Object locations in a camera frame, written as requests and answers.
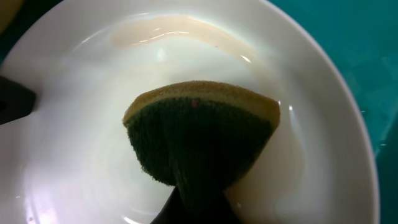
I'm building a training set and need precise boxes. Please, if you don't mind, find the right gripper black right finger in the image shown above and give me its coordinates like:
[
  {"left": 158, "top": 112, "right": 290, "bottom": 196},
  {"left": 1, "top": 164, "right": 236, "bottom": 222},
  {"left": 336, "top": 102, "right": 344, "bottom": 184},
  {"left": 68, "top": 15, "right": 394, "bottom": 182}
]
[{"left": 205, "top": 192, "right": 241, "bottom": 224}]

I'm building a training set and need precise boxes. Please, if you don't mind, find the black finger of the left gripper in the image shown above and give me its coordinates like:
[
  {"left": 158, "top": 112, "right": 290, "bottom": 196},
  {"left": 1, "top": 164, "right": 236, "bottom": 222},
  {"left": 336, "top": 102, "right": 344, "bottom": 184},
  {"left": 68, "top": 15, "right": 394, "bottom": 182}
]
[{"left": 0, "top": 77, "right": 37, "bottom": 124}]

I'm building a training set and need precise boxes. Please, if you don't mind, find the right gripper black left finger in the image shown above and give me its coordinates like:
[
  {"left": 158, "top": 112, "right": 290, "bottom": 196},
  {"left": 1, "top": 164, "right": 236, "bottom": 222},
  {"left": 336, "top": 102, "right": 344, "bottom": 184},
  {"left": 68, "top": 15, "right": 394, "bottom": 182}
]
[{"left": 150, "top": 187, "right": 197, "bottom": 224}]

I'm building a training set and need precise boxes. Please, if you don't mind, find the green and yellow sponge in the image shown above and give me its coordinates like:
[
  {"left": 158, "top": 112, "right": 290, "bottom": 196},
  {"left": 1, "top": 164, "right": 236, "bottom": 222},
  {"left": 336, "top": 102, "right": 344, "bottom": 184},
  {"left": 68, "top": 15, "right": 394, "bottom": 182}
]
[{"left": 123, "top": 81, "right": 280, "bottom": 216}]

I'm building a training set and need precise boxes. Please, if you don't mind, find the white round plate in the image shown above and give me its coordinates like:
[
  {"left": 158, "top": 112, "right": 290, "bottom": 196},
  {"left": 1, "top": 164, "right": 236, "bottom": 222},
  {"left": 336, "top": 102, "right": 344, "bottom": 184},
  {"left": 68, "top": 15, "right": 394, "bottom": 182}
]
[{"left": 0, "top": 0, "right": 381, "bottom": 224}]

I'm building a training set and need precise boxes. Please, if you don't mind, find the teal plastic tray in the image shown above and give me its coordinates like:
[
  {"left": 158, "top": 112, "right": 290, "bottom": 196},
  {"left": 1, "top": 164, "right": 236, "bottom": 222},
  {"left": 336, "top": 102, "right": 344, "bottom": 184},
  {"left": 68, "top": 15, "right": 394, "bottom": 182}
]
[{"left": 0, "top": 0, "right": 398, "bottom": 224}]

